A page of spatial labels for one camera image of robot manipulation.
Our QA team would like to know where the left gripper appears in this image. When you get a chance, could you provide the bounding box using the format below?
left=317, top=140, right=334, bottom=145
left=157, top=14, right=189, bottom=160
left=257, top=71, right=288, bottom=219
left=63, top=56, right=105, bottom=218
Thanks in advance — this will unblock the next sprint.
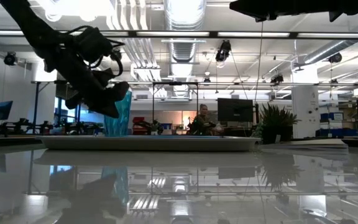
left=43, top=55, right=131, bottom=119

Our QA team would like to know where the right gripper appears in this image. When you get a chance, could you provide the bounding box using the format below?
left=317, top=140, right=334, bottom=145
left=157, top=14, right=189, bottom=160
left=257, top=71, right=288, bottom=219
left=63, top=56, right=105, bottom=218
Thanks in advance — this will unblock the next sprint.
left=229, top=0, right=354, bottom=23

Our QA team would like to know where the teal faceted plastic cup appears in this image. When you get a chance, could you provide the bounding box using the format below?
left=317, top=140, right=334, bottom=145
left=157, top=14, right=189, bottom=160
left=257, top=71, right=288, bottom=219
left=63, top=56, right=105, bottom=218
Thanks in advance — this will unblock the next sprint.
left=103, top=90, right=134, bottom=137

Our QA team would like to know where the grey plastic tray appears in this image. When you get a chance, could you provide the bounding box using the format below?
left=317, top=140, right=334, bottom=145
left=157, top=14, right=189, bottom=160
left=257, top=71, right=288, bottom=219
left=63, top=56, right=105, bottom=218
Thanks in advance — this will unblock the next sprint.
left=35, top=134, right=262, bottom=152

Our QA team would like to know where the red storage bin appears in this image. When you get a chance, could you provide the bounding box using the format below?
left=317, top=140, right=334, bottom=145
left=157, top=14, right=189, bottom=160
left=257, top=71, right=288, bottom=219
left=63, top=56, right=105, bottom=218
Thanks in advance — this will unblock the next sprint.
left=132, top=116, right=146, bottom=136

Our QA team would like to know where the black ceiling spotlight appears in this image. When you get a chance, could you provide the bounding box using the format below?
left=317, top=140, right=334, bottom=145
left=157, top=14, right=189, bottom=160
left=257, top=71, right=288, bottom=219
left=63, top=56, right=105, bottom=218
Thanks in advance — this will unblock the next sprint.
left=4, top=52, right=19, bottom=67
left=214, top=39, right=232, bottom=63
left=270, top=74, right=285, bottom=85
left=328, top=52, right=343, bottom=64

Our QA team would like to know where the black overhead light bar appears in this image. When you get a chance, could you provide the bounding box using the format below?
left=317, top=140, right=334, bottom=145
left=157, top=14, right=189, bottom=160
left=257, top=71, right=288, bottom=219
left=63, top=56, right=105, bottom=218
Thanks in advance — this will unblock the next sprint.
left=0, top=29, right=358, bottom=40

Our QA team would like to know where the person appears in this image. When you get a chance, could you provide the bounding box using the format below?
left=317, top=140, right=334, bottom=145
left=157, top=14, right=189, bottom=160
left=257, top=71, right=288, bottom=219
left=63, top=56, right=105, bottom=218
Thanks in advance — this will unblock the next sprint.
left=187, top=103, right=225, bottom=136

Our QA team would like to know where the blue-lit tilted monitor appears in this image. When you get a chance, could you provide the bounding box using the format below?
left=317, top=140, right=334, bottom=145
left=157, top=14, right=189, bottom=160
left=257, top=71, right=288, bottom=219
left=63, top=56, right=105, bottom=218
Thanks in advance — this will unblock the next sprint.
left=0, top=100, right=14, bottom=121

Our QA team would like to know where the small green potted plant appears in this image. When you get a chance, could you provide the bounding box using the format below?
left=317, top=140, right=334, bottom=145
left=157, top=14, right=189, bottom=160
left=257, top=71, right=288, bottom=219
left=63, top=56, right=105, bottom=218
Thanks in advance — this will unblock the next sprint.
left=252, top=103, right=301, bottom=145

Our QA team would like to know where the shelf with blue bins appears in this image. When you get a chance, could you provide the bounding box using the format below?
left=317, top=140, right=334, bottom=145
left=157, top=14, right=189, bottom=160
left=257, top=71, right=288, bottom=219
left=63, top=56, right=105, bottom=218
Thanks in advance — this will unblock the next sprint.
left=315, top=111, right=358, bottom=138

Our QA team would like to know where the Acadia picture book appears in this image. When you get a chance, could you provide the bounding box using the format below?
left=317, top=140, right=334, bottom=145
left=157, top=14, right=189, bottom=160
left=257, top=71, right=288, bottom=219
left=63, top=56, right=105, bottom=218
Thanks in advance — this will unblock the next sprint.
left=261, top=138, right=349, bottom=151

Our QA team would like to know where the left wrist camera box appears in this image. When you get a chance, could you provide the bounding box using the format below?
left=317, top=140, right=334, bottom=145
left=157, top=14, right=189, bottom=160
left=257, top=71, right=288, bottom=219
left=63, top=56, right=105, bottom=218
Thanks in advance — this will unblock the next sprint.
left=91, top=67, right=116, bottom=89

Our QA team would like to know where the black left camera cable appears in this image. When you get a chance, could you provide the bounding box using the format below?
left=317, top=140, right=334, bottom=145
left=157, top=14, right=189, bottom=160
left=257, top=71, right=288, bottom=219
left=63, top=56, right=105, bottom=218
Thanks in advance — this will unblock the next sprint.
left=59, top=24, right=126, bottom=77

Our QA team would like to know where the black metal rig frame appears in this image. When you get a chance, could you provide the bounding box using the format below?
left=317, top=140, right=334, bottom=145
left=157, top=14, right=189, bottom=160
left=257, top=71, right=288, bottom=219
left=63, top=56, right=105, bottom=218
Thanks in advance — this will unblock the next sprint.
left=30, top=80, right=84, bottom=135
left=151, top=81, right=200, bottom=132

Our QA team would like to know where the silver ceiling duct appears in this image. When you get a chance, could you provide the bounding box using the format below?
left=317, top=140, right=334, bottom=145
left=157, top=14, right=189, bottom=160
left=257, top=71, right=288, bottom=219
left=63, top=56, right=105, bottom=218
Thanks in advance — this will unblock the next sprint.
left=163, top=0, right=207, bottom=63

